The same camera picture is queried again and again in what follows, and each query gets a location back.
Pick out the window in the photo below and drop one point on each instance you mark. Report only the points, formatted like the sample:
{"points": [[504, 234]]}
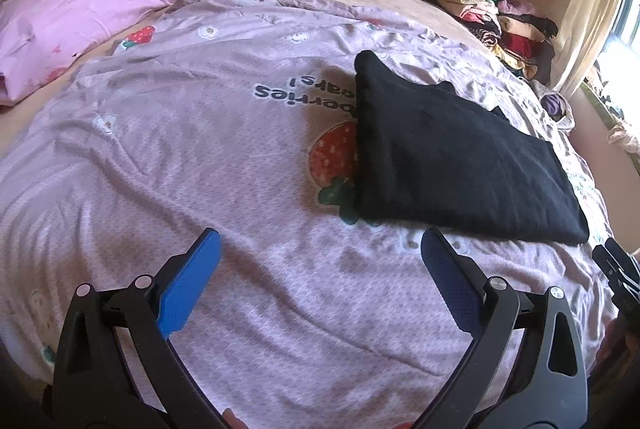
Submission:
{"points": [[619, 61]]}

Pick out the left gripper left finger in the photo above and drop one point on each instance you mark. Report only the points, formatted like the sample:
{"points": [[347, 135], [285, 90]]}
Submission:
{"points": [[115, 366]]}

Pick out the pink quilt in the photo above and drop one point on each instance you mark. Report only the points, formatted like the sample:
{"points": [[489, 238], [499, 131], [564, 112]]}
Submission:
{"points": [[40, 39]]}

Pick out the clutter on windowsill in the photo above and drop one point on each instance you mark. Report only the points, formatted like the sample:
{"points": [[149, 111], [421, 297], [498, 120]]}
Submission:
{"points": [[621, 134]]}

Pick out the cream curtain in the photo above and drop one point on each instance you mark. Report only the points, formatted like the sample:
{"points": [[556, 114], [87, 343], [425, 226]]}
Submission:
{"points": [[584, 29]]}

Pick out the black IKISS sweater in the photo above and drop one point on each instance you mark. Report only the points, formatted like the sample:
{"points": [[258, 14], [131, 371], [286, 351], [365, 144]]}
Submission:
{"points": [[427, 155]]}

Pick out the pile of folded clothes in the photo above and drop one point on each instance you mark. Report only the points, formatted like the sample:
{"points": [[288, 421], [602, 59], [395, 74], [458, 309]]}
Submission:
{"points": [[513, 30]]}

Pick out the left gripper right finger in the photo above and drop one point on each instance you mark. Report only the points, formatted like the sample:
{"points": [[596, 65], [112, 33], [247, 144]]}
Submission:
{"points": [[547, 386]]}

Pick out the purple cloth bundle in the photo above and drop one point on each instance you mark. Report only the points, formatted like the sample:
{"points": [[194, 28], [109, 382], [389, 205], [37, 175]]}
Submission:
{"points": [[555, 105]]}

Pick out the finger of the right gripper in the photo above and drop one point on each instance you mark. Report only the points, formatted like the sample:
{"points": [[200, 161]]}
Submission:
{"points": [[618, 266]]}

